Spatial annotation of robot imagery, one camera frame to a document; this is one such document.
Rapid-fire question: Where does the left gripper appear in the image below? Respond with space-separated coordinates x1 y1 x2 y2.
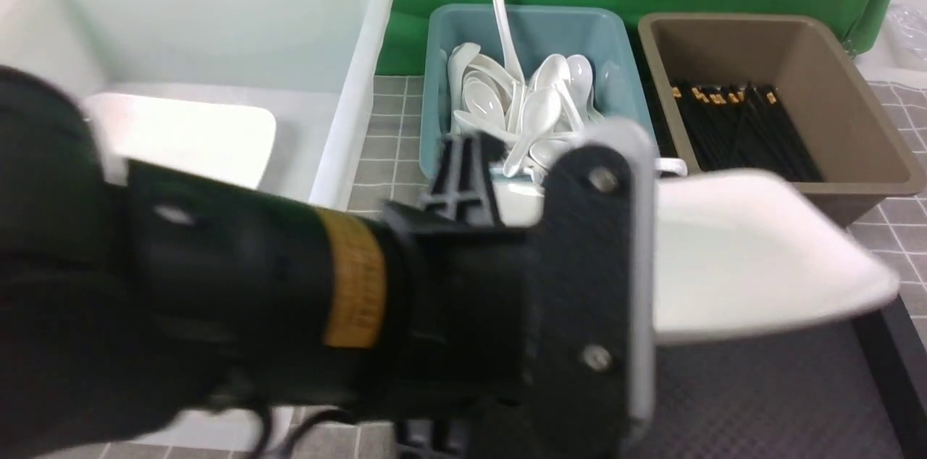
380 119 656 458

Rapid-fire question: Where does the white square rice plate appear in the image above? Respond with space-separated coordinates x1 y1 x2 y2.
493 167 899 346

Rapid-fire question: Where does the white soup spoon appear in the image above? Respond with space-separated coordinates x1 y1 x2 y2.
501 87 561 178

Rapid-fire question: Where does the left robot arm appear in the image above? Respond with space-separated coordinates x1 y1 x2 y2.
2 67 658 458

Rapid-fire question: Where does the white square plate in bin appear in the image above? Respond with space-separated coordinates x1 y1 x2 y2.
82 93 276 189

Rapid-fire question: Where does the upright white spoon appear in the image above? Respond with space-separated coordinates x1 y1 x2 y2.
491 0 524 84

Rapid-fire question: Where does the teal plastic bin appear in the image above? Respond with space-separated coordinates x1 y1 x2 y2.
419 4 656 178

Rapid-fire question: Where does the black chopsticks pile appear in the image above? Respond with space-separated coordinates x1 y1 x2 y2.
670 80 824 182

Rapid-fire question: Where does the brown plastic bin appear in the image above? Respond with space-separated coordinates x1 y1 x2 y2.
637 13 925 226

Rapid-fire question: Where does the large translucent white bin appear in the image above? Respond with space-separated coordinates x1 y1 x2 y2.
2 0 392 458

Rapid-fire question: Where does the black serving tray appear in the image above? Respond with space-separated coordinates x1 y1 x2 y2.
626 298 926 458

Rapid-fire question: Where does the clear plastic bag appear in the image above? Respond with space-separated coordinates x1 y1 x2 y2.
885 1 926 71

